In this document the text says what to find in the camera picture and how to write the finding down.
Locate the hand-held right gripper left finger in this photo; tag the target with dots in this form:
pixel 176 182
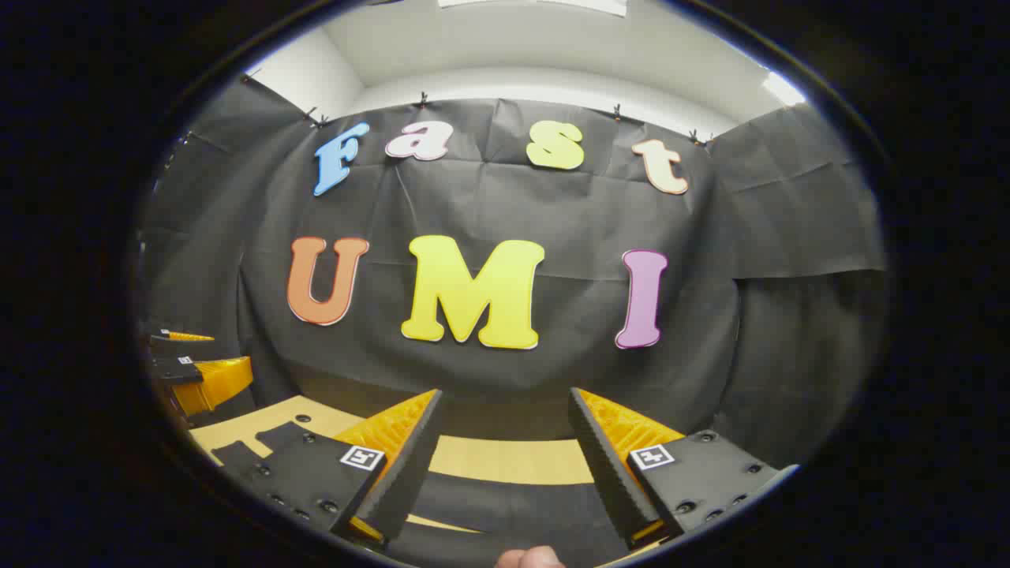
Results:
pixel 410 473

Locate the dark jeans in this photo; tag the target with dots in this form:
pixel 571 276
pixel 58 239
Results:
pixel 505 505

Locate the ceiling light panel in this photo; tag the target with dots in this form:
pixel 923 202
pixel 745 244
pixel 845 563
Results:
pixel 783 88

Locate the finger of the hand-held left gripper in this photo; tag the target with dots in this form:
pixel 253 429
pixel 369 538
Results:
pixel 213 383
pixel 189 337

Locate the black backdrop cloth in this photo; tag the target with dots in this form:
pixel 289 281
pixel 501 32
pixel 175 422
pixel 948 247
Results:
pixel 584 213

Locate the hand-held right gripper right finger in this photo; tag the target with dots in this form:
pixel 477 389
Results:
pixel 607 473

